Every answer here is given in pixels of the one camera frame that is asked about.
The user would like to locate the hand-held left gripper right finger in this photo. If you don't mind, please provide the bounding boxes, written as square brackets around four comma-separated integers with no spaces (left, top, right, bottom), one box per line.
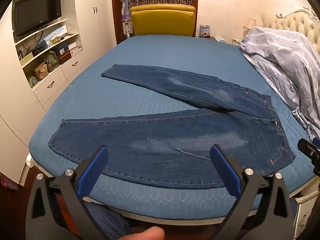
[210,144,300,240]

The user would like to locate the white box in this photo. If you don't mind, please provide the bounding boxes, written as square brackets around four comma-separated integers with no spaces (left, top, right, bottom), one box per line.
[67,41,83,56]

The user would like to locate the blue printed packet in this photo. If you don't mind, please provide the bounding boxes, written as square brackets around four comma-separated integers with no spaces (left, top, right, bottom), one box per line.
[199,25,212,40]

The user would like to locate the yellow chair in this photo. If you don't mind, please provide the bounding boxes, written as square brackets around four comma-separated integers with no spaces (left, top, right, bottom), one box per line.
[130,4,196,37]

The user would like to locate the white nightstand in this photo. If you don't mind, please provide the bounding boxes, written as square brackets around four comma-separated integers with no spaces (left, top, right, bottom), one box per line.
[294,195,317,240]

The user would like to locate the black television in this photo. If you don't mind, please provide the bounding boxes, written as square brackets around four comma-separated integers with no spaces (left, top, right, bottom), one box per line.
[14,0,62,37]

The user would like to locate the cream bed frame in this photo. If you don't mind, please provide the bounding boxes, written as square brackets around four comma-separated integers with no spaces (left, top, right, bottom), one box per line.
[25,155,320,227]

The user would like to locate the black box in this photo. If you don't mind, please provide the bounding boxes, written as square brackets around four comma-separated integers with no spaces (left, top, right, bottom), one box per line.
[32,40,48,56]

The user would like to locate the person's left hand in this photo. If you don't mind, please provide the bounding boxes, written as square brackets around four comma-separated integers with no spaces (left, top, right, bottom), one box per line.
[119,226,166,240]

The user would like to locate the dark blue box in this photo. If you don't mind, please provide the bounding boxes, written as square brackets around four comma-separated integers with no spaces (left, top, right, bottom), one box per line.
[53,44,71,57]

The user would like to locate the cream tufted headboard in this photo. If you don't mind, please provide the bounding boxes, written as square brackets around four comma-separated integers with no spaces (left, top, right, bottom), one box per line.
[261,6,320,53]

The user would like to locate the clear plastic bag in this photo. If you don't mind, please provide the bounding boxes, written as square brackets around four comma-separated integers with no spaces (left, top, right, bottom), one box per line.
[44,51,60,73]

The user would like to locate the white table lamp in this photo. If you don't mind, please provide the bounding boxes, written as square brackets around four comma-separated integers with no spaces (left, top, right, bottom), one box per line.
[242,18,257,31]

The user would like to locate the brown wooden box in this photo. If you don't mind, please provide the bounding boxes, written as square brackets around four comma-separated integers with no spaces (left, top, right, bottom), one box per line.
[57,52,78,65]

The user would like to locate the grey star print duvet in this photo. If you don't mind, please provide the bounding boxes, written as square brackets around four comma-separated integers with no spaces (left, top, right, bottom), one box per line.
[239,26,320,143]

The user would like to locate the pink cloth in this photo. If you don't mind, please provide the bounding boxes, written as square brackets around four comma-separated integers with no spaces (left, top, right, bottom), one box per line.
[0,173,18,191]

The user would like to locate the beige bag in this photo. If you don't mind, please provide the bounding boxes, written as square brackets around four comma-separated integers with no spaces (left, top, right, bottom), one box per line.
[34,62,48,81]

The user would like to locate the blue denim pants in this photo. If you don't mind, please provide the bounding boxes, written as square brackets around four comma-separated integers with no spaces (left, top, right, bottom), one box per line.
[48,64,297,190]

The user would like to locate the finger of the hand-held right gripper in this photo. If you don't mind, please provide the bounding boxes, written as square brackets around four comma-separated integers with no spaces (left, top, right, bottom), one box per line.
[297,137,320,177]

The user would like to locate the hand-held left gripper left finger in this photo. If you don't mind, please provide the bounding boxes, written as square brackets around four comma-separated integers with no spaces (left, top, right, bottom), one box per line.
[25,145,110,240]

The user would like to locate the person's leg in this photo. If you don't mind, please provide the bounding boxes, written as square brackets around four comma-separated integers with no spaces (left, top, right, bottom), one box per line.
[84,200,132,240]

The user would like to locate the stack of white papers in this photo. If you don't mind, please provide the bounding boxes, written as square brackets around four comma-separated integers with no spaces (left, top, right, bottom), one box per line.
[42,25,69,42]

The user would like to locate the blue quilted bed cover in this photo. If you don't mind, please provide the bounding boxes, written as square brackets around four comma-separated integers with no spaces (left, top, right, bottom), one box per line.
[28,35,315,221]

